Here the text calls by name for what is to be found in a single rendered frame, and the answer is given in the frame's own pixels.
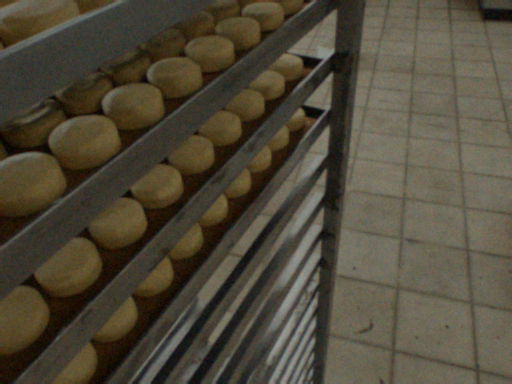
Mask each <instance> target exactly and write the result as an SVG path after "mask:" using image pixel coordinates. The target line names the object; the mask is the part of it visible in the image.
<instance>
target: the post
mask: <svg viewBox="0 0 512 384"><path fill-rule="evenodd" d="M365 6H366V0H338V2H337V15H336V29H335V42H334V55H333V68H332V94H331V107H330V121H329V134H328V147H327V160H326V173H325V199H324V212H323V226H322V239H321V252H320V265H319V278H318V303H317V317H316V330H315V343H314V356H313V369H312V384H324V383H325V375H326V359H327V351H328V343H329V335H330V327H331V319H332V303H333V295H334V287H335V279H336V271H337V262H338V254H339V239H340V231H341V223H342V214H343V206H344V198H345V191H346V175H347V166H348V158H349V150H350V142H351V135H352V127H353V110H354V102H355V94H356V86H357V78H358V70H359V62H360V54H361V38H362V30H363V22H364V14H365Z"/></svg>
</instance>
